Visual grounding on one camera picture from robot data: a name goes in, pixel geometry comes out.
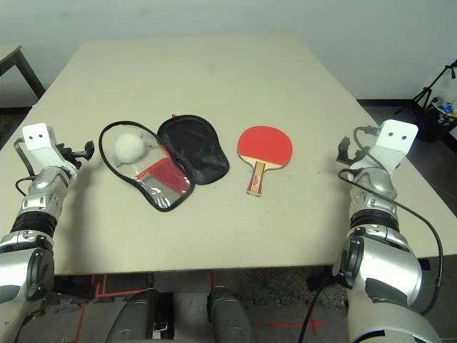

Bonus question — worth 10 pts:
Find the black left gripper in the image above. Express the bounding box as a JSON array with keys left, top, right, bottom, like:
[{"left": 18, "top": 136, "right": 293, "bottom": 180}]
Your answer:
[{"left": 56, "top": 140, "right": 95, "bottom": 169}]

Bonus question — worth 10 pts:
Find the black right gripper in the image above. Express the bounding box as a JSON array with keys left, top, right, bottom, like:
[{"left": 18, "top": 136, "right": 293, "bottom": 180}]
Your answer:
[{"left": 338, "top": 136, "right": 372, "bottom": 166}]

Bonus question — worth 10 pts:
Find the white fluffy zipper pull ball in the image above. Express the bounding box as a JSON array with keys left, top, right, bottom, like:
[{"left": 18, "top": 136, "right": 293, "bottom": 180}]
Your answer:
[{"left": 114, "top": 132, "right": 146, "bottom": 161}]

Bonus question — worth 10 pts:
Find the red ping-pong paddle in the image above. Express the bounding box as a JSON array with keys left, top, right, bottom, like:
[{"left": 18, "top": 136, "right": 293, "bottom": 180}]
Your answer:
[{"left": 236, "top": 124, "right": 294, "bottom": 197}]

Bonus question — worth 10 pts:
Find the red black paddle case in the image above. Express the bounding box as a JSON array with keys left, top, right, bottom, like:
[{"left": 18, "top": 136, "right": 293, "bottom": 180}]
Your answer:
[{"left": 99, "top": 114, "right": 231, "bottom": 213}]

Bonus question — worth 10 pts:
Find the dark framed side table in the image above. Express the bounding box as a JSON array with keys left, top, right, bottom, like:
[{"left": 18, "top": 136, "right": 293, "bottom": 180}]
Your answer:
[{"left": 0, "top": 45, "right": 46, "bottom": 108}]

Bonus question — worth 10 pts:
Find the black tripod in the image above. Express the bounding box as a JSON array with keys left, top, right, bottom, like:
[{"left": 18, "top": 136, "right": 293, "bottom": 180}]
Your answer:
[{"left": 394, "top": 59, "right": 457, "bottom": 117}]

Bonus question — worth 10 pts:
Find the grey robot left leg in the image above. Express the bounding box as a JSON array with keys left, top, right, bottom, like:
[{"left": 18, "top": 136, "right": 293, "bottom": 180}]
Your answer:
[{"left": 106, "top": 288, "right": 169, "bottom": 343}]

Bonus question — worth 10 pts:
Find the grey robot leg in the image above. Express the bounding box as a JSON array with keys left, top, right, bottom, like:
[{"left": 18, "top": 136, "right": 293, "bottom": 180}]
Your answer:
[
  {"left": 209, "top": 285, "right": 258, "bottom": 343},
  {"left": 106, "top": 288, "right": 169, "bottom": 343}
]

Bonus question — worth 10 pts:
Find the grey robot right leg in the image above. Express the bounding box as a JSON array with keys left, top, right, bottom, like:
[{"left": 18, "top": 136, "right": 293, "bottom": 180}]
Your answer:
[{"left": 209, "top": 285, "right": 258, "bottom": 343}]

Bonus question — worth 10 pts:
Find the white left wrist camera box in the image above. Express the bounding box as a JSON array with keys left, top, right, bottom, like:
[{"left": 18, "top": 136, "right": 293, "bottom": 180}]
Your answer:
[{"left": 21, "top": 122, "right": 69, "bottom": 168}]

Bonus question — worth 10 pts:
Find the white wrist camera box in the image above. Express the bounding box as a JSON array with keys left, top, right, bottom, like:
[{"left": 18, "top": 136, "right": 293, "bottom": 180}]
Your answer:
[
  {"left": 21, "top": 122, "right": 69, "bottom": 168},
  {"left": 370, "top": 119, "right": 419, "bottom": 173}
]

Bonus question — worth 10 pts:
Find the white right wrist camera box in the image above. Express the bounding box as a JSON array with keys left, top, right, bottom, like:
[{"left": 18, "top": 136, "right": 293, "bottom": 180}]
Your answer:
[{"left": 370, "top": 119, "right": 419, "bottom": 173}]

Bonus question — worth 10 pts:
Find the black left wrist camera cable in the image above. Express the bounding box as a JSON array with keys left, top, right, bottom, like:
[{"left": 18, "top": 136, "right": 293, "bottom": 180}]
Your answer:
[{"left": 13, "top": 138, "right": 39, "bottom": 197}]

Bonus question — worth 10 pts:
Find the black hanging arm cable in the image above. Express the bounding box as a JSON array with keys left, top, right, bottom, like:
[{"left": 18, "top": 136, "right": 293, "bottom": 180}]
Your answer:
[{"left": 298, "top": 274, "right": 333, "bottom": 343}]

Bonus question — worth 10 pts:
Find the black hanging strap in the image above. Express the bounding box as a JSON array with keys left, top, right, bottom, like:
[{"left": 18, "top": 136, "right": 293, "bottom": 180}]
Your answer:
[{"left": 151, "top": 291, "right": 174, "bottom": 340}]

